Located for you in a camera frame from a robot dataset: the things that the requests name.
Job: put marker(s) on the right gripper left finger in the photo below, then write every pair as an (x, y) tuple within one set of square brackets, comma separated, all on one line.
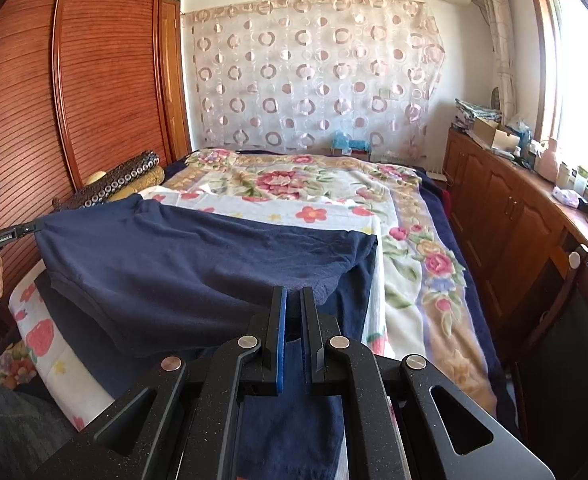
[(181, 420)]

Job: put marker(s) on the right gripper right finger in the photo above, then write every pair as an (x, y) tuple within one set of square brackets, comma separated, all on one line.
[(405, 419)]

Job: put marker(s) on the navy printed t-shirt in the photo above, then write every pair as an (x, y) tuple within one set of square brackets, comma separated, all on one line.
[(131, 282)]

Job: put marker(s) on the dark circle patterned folded cloth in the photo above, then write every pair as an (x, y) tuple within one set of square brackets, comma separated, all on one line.
[(90, 198)]

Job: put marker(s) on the floral bed blanket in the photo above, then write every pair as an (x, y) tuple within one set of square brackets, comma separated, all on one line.
[(423, 298)]

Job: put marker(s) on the dark chair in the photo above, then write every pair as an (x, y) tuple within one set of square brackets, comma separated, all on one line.
[(551, 378)]

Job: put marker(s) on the yellow sunflower folded cloth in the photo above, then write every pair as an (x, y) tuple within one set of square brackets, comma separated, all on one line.
[(133, 185)]

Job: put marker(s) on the wooden louvered wardrobe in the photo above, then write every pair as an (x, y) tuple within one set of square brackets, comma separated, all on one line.
[(84, 86)]

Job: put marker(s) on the long wooden sideboard cabinet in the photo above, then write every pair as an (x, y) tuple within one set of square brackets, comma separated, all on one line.
[(515, 237)]

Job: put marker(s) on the blue tissue pack box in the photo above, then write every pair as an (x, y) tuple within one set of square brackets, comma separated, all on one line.
[(342, 145)]

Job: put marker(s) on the white pink bottle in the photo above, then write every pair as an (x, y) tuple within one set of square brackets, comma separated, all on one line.
[(548, 162)]

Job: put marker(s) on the cardboard box on sideboard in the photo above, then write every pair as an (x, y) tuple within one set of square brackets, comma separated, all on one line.
[(489, 134)]

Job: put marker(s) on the stack of papers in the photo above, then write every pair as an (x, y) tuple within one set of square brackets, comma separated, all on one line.
[(468, 113)]

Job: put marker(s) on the circle patterned sheer curtain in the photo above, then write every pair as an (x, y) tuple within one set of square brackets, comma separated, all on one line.
[(292, 76)]

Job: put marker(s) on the beige window drape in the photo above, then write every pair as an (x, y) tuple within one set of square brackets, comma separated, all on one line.
[(501, 29)]

